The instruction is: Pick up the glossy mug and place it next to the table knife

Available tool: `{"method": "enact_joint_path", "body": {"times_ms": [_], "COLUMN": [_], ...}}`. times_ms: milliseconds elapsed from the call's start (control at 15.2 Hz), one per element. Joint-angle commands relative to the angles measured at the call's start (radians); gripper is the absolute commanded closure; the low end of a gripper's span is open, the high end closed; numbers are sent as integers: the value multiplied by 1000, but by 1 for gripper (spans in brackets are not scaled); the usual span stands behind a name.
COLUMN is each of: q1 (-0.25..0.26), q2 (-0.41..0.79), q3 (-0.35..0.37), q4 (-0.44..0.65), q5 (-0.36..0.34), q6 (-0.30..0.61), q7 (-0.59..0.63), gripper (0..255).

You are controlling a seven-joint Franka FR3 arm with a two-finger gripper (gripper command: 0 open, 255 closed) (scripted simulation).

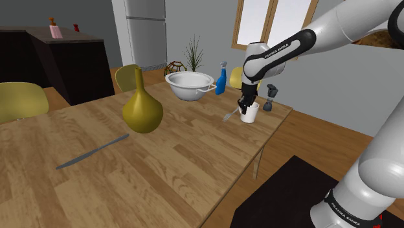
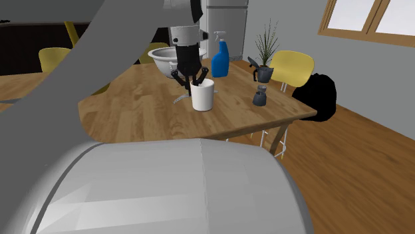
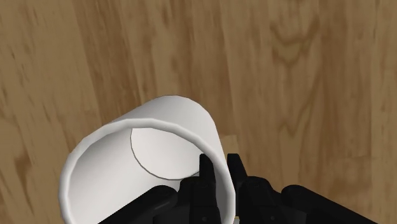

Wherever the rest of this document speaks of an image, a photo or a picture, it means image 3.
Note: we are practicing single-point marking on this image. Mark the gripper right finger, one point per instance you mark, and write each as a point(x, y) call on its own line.
point(263, 201)

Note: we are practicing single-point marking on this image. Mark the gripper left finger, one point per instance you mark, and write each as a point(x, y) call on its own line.
point(198, 192)

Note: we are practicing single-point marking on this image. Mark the white cup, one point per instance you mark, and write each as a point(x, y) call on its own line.
point(102, 173)

